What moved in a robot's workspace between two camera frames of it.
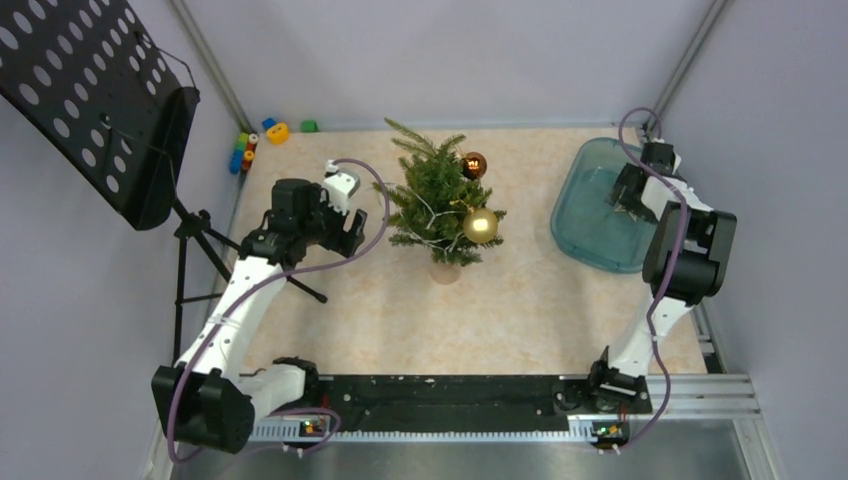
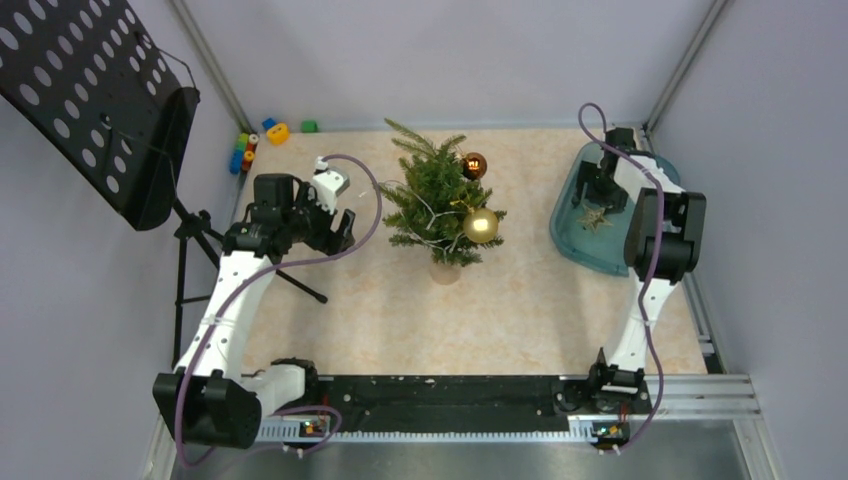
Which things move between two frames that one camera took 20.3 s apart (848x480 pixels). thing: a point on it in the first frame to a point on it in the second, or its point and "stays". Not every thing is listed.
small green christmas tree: x=429 y=211 stays
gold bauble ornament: x=480 y=225 stays
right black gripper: x=624 y=182 to x=614 y=202
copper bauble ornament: x=474 y=165 stays
